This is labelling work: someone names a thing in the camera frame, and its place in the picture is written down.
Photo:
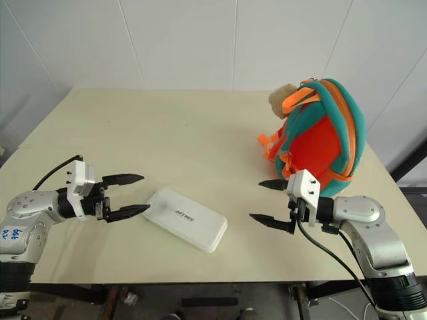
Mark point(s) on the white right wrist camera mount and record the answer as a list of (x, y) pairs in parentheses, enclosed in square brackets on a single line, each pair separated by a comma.
[(305, 186)]

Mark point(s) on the white rectangular pouch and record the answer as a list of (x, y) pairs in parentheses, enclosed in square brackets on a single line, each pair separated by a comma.
[(187, 220)]

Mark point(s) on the black metal stand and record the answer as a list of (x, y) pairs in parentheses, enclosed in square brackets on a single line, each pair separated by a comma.
[(412, 160)]

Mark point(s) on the black table frame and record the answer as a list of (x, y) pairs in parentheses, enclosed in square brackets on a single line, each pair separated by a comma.
[(207, 301)]

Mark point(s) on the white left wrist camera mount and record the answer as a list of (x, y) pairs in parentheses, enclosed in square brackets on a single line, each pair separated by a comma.
[(80, 173)]

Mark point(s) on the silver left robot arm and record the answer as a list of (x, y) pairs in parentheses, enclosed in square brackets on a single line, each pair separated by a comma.
[(28, 208)]

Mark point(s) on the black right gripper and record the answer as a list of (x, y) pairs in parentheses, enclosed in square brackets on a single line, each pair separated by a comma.
[(300, 211)]

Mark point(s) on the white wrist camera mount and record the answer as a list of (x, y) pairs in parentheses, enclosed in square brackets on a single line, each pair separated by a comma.
[(305, 186), (80, 173)]

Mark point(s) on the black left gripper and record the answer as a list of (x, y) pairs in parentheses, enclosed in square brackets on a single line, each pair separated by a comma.
[(96, 206)]

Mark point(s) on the teal and orange backpack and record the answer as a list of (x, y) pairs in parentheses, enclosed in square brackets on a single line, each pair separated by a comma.
[(320, 140)]

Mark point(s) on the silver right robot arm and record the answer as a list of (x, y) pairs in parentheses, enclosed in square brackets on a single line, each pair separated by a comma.
[(370, 220)]

